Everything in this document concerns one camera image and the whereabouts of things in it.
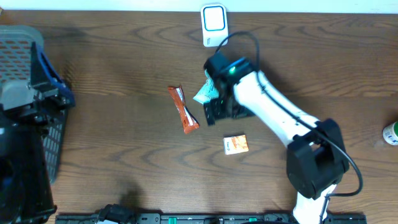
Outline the teal tissue pack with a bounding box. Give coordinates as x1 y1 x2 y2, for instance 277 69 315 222
193 70 219 104

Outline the small orange snack packet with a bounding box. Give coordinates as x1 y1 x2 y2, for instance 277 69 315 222
223 134 249 155

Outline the orange snack bar wrapper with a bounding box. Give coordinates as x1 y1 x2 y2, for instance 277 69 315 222
168 85 200 134

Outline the green lid jar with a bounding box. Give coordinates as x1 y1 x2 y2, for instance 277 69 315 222
382 121 398 146

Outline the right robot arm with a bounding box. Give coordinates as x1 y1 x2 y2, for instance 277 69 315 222
203 52 349 223

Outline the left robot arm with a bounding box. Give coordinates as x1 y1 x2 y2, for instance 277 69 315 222
1 42 75 223

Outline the white barcode scanner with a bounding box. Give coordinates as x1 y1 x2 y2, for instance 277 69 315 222
200 4 229 47

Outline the grey plastic mesh basket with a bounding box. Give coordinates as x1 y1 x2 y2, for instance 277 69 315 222
1 26 69 183

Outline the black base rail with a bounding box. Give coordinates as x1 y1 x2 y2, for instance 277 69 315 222
55 213 367 224

